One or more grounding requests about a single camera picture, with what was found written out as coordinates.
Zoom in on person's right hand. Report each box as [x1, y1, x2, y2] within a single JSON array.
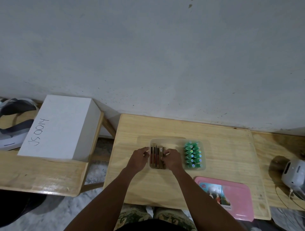
[[161, 148, 184, 172]]

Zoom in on person's left hand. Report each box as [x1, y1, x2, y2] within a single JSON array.
[[126, 147, 151, 174]]

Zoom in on clear plastic container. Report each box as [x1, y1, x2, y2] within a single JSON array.
[[149, 139, 207, 171]]

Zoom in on group of green small bottles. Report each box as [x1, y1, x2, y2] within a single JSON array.
[[184, 141, 203, 169]]

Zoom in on pink box lid with picture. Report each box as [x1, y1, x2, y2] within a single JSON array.
[[194, 176, 254, 222]]

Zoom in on person's right forearm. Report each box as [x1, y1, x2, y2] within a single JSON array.
[[174, 168, 246, 231]]

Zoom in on person's left forearm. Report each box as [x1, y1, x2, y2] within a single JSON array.
[[64, 168, 139, 231]]

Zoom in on white box with black handwriting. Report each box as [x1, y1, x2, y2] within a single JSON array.
[[18, 95, 102, 162]]

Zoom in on patterned shorts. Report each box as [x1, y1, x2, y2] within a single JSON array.
[[114, 205, 198, 231]]

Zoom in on white and grey headset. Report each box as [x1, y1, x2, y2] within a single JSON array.
[[0, 97, 40, 151]]

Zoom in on white headset with strap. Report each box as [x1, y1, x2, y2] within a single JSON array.
[[281, 159, 305, 197]]

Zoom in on thin white cable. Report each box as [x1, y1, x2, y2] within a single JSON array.
[[275, 185, 305, 212]]

